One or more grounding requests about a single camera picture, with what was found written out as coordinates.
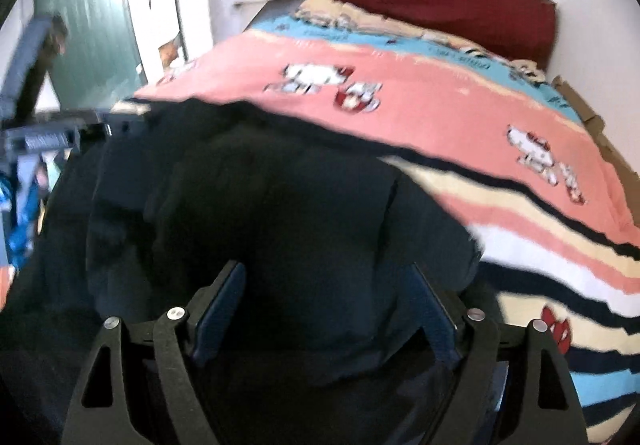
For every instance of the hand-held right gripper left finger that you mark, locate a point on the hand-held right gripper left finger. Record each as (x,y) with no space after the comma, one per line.
(220,320)

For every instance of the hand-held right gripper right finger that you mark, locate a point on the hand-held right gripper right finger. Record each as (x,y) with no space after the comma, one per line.
(440,325)

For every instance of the dark green door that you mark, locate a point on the dark green door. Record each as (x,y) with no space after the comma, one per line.
(95,35)

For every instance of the black hooded puffer jacket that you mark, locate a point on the black hooded puffer jacket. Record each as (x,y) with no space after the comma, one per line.
(280,235)

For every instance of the striped cartoon cat printed blanket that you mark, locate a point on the striped cartoon cat printed blanket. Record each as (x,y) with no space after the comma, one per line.
(450,115)

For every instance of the dark red bed headboard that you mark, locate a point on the dark red bed headboard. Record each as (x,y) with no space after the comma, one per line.
(440,0)

